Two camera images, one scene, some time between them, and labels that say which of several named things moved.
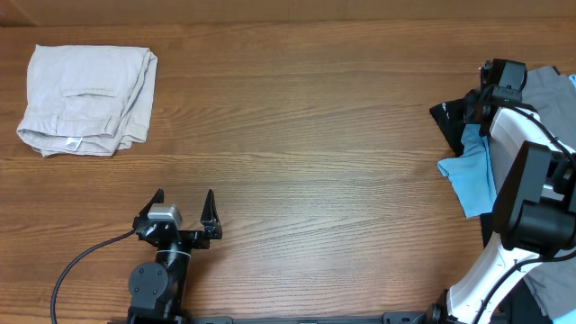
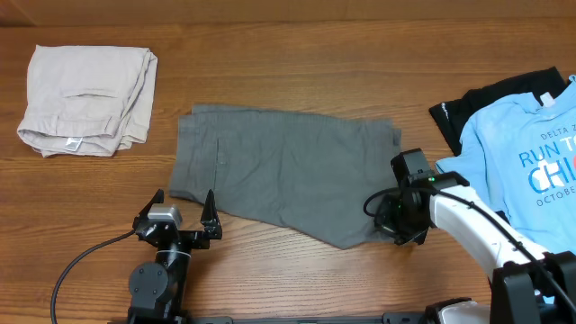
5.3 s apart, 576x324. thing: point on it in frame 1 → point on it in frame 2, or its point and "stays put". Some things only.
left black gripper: [211, 227] stays put
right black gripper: [469, 103] → [384, 225]
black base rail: [387, 318] stays put
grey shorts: [553, 96] → [308, 173]
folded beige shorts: [87, 100] stays put
